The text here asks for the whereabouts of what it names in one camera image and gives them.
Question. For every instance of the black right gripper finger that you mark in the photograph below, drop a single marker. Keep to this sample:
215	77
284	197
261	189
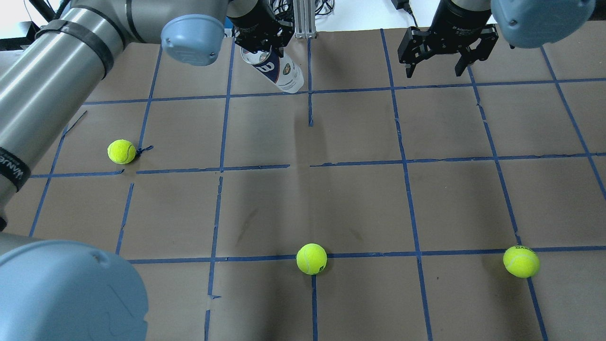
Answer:
413	49
488	38

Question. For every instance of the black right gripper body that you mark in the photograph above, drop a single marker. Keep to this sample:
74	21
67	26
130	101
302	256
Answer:
457	22

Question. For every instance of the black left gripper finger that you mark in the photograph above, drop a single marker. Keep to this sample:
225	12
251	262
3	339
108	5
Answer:
248	43
281	34

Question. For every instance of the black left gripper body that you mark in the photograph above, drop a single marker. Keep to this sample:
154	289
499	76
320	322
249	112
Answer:
250	21

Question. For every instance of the white blue tennis ball can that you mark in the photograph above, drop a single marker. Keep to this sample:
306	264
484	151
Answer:
280	70

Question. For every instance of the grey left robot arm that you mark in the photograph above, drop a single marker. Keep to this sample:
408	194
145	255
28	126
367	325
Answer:
63	290

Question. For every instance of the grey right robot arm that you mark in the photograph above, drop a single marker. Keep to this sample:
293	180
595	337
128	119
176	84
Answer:
534	23

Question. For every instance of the tennis ball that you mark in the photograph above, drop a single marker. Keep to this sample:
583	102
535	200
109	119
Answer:
121	151
521	261
311	259

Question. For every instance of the tennis ball bottom centre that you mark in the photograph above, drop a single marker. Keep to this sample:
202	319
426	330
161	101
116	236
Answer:
311	259

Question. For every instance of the black power adapter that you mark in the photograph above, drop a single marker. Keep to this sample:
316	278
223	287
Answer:
406	6

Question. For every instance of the aluminium extrusion post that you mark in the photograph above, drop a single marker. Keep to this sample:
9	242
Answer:
304	19

